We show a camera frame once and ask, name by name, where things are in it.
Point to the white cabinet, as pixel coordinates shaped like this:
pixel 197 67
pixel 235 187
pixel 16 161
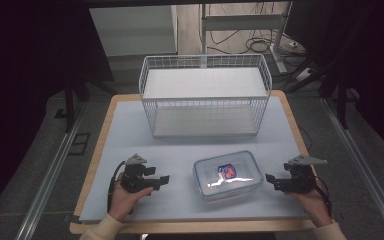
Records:
pixel 133 30

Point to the white power strip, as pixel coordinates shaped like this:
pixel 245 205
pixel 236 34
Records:
pixel 305 75

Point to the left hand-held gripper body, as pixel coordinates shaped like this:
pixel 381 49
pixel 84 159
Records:
pixel 134 176

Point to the aluminium floor rail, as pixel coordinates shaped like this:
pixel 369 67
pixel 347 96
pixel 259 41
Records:
pixel 363 166
pixel 51 176

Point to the white metal desk frame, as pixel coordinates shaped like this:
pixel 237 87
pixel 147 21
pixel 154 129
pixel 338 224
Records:
pixel 243 21

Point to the clear plastic container blue lid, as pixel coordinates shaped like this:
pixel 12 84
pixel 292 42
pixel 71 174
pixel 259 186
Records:
pixel 228 176

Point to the person's right hand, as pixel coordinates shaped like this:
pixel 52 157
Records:
pixel 311 203

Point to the dark curtain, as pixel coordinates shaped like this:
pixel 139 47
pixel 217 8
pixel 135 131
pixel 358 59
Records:
pixel 30 83
pixel 373 66

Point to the person's left hand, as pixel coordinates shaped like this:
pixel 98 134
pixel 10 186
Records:
pixel 126 200

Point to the pale table mat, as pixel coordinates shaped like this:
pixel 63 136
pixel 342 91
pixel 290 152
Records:
pixel 180 156

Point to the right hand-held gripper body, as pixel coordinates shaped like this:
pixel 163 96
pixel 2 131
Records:
pixel 298 180

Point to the black metal stand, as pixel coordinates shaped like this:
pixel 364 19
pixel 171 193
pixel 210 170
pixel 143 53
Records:
pixel 71 100
pixel 333 86

